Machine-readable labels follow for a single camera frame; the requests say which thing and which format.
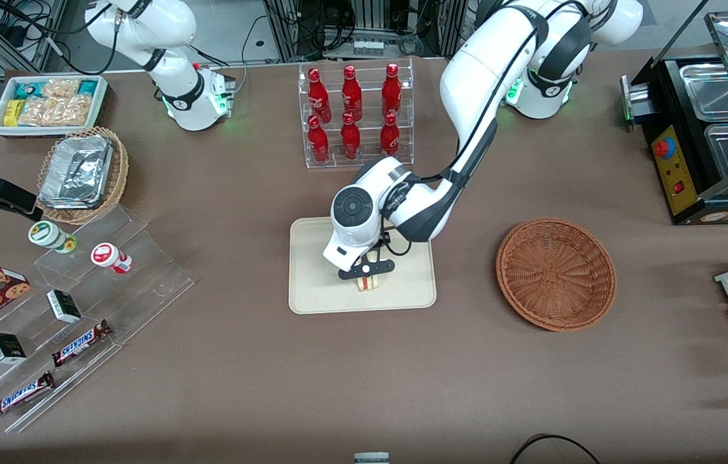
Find beige plastic tray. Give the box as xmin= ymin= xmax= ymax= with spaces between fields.
xmin=289 ymin=216 xmax=437 ymax=315

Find light wicker basket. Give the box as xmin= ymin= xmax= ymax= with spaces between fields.
xmin=36 ymin=126 xmax=130 ymax=226

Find brown round wicker basket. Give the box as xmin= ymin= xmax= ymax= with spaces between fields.
xmin=496 ymin=217 xmax=617 ymax=333

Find green lid yogurt cup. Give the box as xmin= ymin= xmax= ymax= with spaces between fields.
xmin=28 ymin=220 xmax=78 ymax=255

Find stacked aluminium foil containers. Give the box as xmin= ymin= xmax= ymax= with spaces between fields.
xmin=39 ymin=135 xmax=114 ymax=210

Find clear bag of crackers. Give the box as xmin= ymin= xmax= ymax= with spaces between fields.
xmin=41 ymin=79 xmax=82 ymax=101
xmin=19 ymin=95 xmax=94 ymax=128

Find red lid yogurt cup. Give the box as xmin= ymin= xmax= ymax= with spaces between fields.
xmin=90 ymin=242 xmax=133 ymax=275

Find small black carton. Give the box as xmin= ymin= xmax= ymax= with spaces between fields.
xmin=0 ymin=332 xmax=28 ymax=365
xmin=46 ymin=289 xmax=83 ymax=324

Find red cola bottle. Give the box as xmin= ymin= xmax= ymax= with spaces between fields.
xmin=308 ymin=115 xmax=330 ymax=164
xmin=307 ymin=67 xmax=333 ymax=124
xmin=341 ymin=64 xmax=363 ymax=122
xmin=380 ymin=113 xmax=401 ymax=159
xmin=381 ymin=63 xmax=402 ymax=120
xmin=340 ymin=112 xmax=362 ymax=160

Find clear acrylic bottle rack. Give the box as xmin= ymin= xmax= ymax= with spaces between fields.
xmin=298 ymin=57 xmax=415 ymax=169

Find clear acrylic stepped stand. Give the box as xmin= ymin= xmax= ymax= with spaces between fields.
xmin=0 ymin=205 xmax=195 ymax=434

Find Snickers chocolate bar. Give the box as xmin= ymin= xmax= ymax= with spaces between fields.
xmin=0 ymin=371 xmax=56 ymax=421
xmin=51 ymin=320 xmax=113 ymax=368

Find black hot food warmer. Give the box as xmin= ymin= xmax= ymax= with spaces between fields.
xmin=620 ymin=0 xmax=728 ymax=226

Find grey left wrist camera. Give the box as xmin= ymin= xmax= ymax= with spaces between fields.
xmin=337 ymin=259 xmax=396 ymax=280

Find black cable loop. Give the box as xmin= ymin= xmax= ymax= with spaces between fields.
xmin=509 ymin=434 xmax=602 ymax=464

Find aluminium equipment frame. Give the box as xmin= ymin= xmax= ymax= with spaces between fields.
xmin=261 ymin=0 xmax=467 ymax=63

